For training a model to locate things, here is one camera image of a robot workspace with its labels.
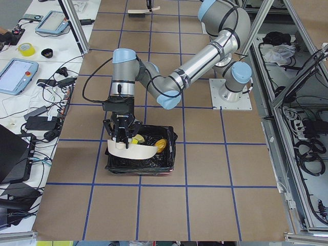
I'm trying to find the black lined trash bin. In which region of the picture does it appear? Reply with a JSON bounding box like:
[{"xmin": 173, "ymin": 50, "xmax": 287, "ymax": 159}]
[{"xmin": 105, "ymin": 125, "xmax": 177, "ymax": 175}]

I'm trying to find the yellow potato toy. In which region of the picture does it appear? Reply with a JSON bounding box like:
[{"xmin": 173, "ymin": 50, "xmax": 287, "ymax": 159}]
[{"xmin": 154, "ymin": 138, "xmax": 168, "ymax": 154}]

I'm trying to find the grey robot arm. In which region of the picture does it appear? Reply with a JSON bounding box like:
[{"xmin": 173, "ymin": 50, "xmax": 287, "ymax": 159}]
[{"xmin": 103, "ymin": 1, "xmax": 252, "ymax": 148}]

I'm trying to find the yellow green sponge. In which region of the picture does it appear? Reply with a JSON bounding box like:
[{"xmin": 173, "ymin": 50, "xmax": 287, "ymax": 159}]
[{"xmin": 131, "ymin": 134, "xmax": 145, "ymax": 145}]

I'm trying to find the teach pendant tablet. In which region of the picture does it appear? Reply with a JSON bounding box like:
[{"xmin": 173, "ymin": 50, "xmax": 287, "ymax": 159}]
[
  {"xmin": 1, "ymin": 58, "xmax": 39, "ymax": 95},
  {"xmin": 35, "ymin": 10, "xmax": 69, "ymax": 35}
]

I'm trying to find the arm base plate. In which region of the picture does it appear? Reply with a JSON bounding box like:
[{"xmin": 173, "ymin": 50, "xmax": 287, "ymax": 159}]
[{"xmin": 209, "ymin": 78, "xmax": 253, "ymax": 111}]

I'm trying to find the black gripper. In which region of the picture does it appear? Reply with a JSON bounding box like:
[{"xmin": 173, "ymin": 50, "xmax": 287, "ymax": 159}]
[{"xmin": 102, "ymin": 96, "xmax": 142, "ymax": 149}]

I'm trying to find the lower teach pendant tablet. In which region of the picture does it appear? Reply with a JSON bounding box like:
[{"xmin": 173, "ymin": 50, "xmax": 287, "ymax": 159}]
[{"xmin": 1, "ymin": 58, "xmax": 39, "ymax": 95}]

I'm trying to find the black laptop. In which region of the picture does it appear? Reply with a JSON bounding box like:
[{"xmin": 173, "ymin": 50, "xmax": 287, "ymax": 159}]
[{"xmin": 1, "ymin": 126, "xmax": 36, "ymax": 185}]

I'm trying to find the black power adapter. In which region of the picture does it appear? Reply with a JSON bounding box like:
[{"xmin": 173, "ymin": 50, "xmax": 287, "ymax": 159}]
[{"xmin": 25, "ymin": 116, "xmax": 60, "ymax": 131}]

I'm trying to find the beige hand brush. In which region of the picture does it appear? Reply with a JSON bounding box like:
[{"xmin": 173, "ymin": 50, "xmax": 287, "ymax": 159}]
[{"xmin": 128, "ymin": 6, "xmax": 160, "ymax": 17}]

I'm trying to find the upper teach pendant tablet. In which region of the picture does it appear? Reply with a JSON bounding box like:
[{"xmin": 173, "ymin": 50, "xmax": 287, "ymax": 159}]
[{"xmin": 35, "ymin": 10, "xmax": 69, "ymax": 35}]

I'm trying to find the white crumpled cloth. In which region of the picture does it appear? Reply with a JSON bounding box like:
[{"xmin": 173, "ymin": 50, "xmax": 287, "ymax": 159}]
[{"xmin": 263, "ymin": 44, "xmax": 296, "ymax": 66}]

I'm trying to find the yellow tape roll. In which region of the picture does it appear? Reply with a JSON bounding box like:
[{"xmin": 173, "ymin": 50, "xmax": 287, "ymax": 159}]
[{"xmin": 18, "ymin": 43, "xmax": 35, "ymax": 57}]

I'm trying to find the beige plastic dustpan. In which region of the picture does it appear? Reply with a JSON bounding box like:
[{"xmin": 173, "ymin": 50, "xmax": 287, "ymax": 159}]
[{"xmin": 107, "ymin": 139, "xmax": 158, "ymax": 159}]

